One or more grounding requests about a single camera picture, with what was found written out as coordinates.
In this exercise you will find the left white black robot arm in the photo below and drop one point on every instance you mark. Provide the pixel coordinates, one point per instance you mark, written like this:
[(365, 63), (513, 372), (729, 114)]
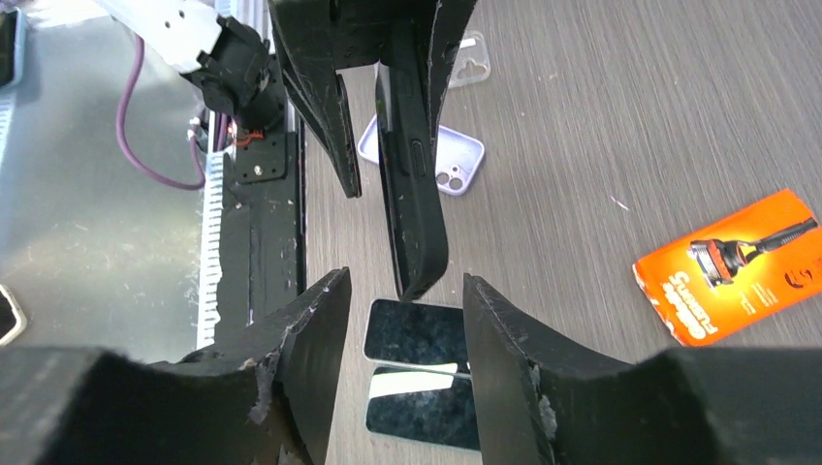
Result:
[(183, 31)]

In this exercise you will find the orange razor box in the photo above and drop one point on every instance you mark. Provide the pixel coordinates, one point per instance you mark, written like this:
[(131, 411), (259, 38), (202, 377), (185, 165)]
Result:
[(735, 272)]

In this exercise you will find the bare black phone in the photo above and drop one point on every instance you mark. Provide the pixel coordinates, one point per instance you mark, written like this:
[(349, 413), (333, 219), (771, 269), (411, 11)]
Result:
[(416, 226)]

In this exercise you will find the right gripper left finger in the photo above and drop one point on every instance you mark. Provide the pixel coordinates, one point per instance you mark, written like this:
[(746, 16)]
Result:
[(264, 395)]

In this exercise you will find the clear phone case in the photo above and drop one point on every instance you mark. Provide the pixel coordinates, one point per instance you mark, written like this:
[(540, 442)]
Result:
[(472, 63)]

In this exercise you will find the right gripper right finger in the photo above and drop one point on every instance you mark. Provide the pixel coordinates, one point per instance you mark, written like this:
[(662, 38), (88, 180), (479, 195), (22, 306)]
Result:
[(542, 398)]

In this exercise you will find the lilac phone case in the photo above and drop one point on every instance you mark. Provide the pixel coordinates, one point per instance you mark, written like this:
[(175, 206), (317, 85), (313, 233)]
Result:
[(458, 157)]

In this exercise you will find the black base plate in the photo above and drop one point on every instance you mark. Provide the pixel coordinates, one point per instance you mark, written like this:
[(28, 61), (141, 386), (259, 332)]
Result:
[(261, 240)]

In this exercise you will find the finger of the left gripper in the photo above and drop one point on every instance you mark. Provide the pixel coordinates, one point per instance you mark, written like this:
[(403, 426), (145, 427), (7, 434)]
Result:
[(444, 26), (302, 31)]

